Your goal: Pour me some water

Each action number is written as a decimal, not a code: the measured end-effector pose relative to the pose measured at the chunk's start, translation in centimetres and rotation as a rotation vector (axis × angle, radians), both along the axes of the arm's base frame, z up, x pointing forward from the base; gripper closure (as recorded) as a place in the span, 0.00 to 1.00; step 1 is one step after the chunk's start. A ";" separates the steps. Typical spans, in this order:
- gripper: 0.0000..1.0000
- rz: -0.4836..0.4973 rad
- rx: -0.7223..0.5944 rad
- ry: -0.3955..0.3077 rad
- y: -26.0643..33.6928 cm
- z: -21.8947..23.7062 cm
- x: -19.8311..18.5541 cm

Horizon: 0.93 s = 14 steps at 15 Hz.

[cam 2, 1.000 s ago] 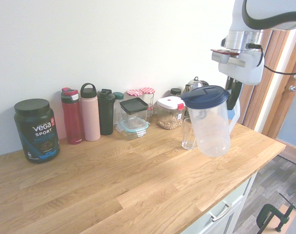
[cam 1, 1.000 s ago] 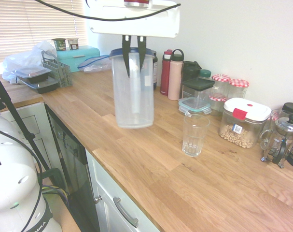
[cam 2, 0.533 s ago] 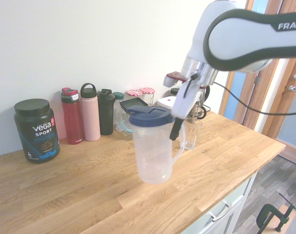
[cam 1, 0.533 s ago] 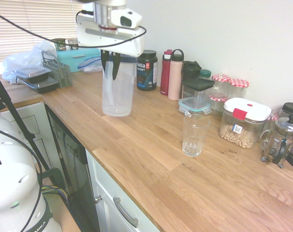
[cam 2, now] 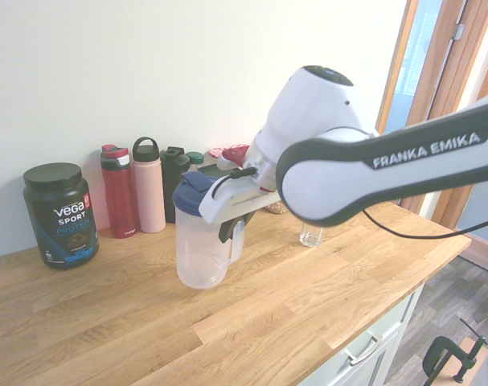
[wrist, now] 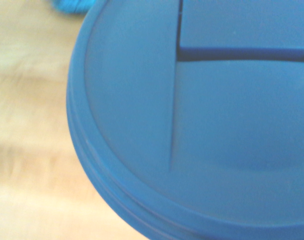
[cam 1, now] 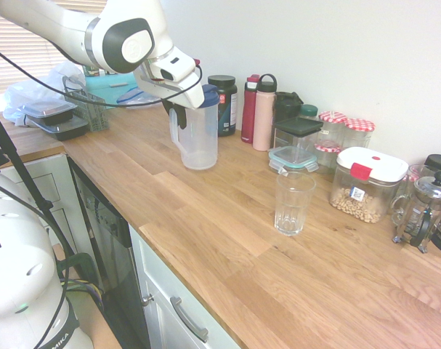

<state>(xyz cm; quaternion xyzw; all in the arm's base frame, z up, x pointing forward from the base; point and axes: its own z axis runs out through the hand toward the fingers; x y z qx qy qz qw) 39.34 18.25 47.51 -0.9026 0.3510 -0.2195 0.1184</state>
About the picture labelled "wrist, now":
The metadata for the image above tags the black Vega protein tub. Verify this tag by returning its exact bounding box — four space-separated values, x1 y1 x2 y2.
50 0 97 15

